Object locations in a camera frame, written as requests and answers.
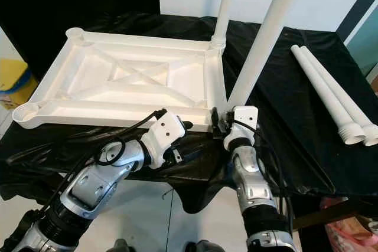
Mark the white plastic table leg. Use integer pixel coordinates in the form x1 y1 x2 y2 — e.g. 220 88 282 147
224 0 311 111
291 45 368 145
210 0 240 51
300 45 378 146

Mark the white plastic table top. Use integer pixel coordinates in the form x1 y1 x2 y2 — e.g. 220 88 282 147
12 27 228 130

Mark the black plastic table cover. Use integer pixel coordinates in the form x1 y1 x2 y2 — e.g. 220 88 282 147
0 15 378 214

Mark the grey right robot foot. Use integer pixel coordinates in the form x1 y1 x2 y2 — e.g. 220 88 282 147
186 239 225 252

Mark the grey robot foot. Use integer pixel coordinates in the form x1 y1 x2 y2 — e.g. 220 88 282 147
186 239 225 252
106 239 136 252

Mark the grey left robot foot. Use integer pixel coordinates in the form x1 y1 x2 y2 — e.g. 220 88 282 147
106 239 136 252

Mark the yellow bin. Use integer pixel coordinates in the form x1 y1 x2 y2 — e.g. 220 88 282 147
0 57 30 110

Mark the pink plastic bag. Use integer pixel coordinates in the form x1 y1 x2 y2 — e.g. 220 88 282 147
325 199 378 252

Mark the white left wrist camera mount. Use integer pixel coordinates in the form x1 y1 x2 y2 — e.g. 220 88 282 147
142 112 187 170

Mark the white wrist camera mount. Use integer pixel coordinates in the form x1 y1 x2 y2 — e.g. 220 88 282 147
142 112 187 170
221 106 260 151

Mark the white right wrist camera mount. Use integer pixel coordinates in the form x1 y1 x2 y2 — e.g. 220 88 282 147
221 106 260 151

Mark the dark door frame strip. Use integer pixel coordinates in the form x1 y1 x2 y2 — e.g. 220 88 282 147
334 0 378 40

